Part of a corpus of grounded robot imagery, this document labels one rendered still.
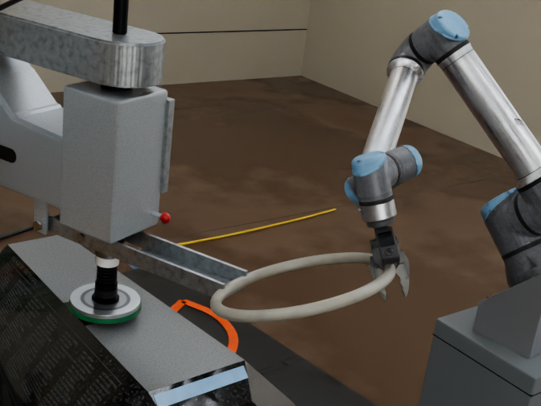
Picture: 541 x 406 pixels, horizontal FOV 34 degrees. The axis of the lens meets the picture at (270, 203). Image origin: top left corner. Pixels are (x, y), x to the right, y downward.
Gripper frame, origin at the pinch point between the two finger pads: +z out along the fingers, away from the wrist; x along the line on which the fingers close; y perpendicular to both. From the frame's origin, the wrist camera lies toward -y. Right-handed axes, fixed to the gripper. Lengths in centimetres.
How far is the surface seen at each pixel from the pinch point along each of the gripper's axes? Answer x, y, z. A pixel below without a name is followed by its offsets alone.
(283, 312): 27.2, -23.8, -8.2
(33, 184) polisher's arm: 96, 32, -44
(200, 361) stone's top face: 57, 18, 14
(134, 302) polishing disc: 76, 37, -2
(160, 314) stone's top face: 71, 42, 5
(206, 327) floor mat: 84, 189, 57
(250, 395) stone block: 45, 16, 27
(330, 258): 14.8, 20.2, -7.7
